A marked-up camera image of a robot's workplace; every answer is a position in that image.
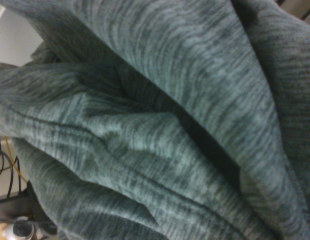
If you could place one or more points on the grey heathered shirt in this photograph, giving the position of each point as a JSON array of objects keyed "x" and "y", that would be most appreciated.
[{"x": 169, "y": 125}]

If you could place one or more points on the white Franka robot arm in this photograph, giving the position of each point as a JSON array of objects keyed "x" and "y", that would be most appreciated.
[{"x": 22, "y": 228}]

